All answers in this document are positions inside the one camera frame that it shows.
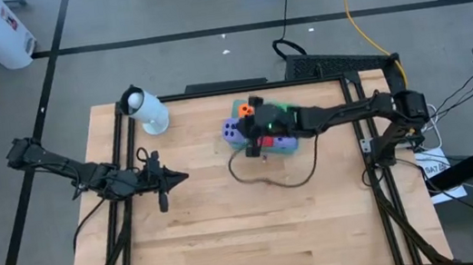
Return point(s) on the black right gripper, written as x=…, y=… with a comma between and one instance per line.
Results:
x=251, y=132

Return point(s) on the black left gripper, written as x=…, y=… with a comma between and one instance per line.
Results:
x=158, y=181

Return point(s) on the large red foam die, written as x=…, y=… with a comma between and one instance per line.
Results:
x=266, y=141

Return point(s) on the large purple foam die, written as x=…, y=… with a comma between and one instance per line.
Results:
x=232, y=138
x=288, y=146

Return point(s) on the large orange foam die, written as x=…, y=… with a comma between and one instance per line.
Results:
x=245, y=110

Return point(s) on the large green foam die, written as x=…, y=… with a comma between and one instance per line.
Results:
x=290, y=108

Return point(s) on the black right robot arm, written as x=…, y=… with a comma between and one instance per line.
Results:
x=353, y=112

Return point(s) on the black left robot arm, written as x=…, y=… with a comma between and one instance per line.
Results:
x=86, y=175

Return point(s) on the teal plastic bin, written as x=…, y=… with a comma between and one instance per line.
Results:
x=235, y=103

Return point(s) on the black flat bar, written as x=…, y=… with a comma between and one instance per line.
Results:
x=225, y=84

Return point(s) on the black mesh box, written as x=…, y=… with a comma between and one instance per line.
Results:
x=337, y=64

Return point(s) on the white paper label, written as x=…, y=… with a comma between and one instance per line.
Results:
x=438, y=170

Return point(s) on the black metal beam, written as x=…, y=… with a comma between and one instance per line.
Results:
x=470, y=166

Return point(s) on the black metal table frame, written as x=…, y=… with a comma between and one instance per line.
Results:
x=213, y=93

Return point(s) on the white camera on stand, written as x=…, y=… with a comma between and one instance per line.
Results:
x=151, y=111

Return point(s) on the silver metal bracket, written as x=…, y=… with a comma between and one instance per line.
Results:
x=367, y=145

